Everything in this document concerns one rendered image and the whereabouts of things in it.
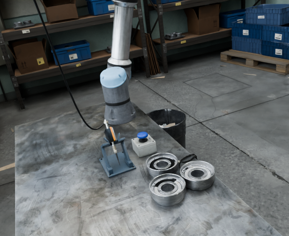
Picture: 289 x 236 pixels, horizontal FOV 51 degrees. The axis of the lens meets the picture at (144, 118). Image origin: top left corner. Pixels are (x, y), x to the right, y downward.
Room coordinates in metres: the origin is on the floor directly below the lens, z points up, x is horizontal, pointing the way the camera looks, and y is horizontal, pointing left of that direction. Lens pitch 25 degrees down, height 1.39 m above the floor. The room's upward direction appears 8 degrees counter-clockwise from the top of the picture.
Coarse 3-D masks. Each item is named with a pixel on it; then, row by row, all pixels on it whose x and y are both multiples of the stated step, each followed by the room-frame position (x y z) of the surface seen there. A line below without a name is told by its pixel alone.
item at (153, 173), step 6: (150, 156) 0.86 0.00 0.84; (156, 156) 0.87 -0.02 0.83; (162, 156) 0.87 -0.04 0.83; (168, 156) 0.86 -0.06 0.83; (174, 156) 0.85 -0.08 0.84; (150, 162) 0.84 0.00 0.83; (156, 162) 0.84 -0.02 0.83; (162, 162) 0.85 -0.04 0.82; (168, 162) 0.83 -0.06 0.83; (150, 168) 0.79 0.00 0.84; (156, 168) 0.81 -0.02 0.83; (162, 168) 0.80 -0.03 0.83; (174, 168) 0.79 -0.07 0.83; (150, 174) 0.79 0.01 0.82; (156, 174) 0.78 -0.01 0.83
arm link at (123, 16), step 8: (112, 0) 1.41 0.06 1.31; (120, 0) 1.38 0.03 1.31; (128, 0) 1.38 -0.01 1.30; (136, 0) 1.41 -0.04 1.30; (120, 8) 1.40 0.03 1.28; (128, 8) 1.40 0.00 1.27; (120, 16) 1.40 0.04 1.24; (128, 16) 1.40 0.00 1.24; (120, 24) 1.40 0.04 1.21; (128, 24) 1.40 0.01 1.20; (120, 32) 1.40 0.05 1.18; (128, 32) 1.41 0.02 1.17; (112, 40) 1.43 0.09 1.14; (120, 40) 1.40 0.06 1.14; (128, 40) 1.41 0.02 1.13; (112, 48) 1.42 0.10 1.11; (120, 48) 1.40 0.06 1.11; (128, 48) 1.42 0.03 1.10; (112, 56) 1.42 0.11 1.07; (120, 56) 1.40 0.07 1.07; (128, 56) 1.43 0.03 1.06; (112, 64) 1.40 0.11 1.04; (120, 64) 1.39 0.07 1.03; (128, 64) 1.40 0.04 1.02; (128, 72) 1.41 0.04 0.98
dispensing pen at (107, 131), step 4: (104, 120) 0.95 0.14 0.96; (108, 128) 0.92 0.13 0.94; (104, 132) 0.94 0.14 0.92; (108, 132) 0.91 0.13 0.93; (108, 136) 0.90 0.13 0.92; (112, 136) 0.91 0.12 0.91; (108, 140) 0.91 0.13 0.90; (112, 140) 0.90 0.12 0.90; (112, 144) 0.90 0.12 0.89; (112, 148) 0.90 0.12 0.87; (116, 152) 0.89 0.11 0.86; (116, 156) 0.88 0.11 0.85
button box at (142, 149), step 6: (138, 138) 0.99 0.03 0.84; (150, 138) 0.98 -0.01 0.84; (132, 144) 0.99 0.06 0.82; (138, 144) 0.95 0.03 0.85; (144, 144) 0.94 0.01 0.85; (150, 144) 0.94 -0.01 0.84; (138, 150) 0.93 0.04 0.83; (144, 150) 0.94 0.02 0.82; (150, 150) 0.94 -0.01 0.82; (156, 150) 0.95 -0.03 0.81
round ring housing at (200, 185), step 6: (192, 162) 0.80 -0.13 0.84; (198, 162) 0.80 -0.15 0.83; (204, 162) 0.79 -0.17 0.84; (180, 168) 0.77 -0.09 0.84; (186, 168) 0.79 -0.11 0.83; (198, 168) 0.77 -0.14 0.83; (210, 168) 0.77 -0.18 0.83; (180, 174) 0.74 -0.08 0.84; (192, 174) 0.76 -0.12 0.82; (198, 174) 0.77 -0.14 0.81; (204, 174) 0.74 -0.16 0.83; (186, 180) 0.72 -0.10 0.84; (192, 180) 0.70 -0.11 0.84; (198, 180) 0.70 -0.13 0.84; (204, 180) 0.70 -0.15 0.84; (210, 180) 0.71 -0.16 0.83; (186, 186) 0.73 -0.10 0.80; (192, 186) 0.70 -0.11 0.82; (198, 186) 0.70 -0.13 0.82; (204, 186) 0.70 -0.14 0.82
